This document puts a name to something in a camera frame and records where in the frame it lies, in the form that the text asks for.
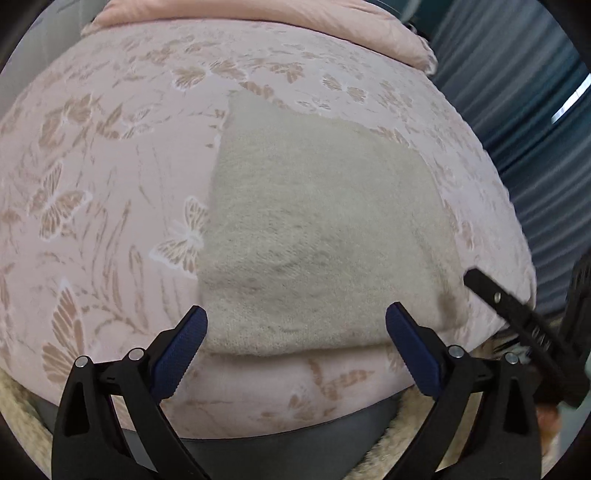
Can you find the beige sweater with black hearts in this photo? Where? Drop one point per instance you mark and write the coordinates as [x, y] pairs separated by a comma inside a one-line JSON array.
[[316, 226]]

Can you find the pink folded duvet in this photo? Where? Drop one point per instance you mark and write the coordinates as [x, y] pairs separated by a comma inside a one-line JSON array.
[[359, 22]]

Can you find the blue-grey curtain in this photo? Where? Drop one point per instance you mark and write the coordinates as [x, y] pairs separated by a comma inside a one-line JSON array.
[[517, 79]]

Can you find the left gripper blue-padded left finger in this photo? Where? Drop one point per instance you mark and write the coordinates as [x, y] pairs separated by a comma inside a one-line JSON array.
[[88, 441]]

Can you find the cream fluffy rug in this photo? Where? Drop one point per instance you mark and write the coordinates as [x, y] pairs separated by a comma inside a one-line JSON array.
[[413, 410]]

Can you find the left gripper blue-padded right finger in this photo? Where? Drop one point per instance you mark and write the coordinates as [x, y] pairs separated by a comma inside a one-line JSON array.
[[504, 440]]

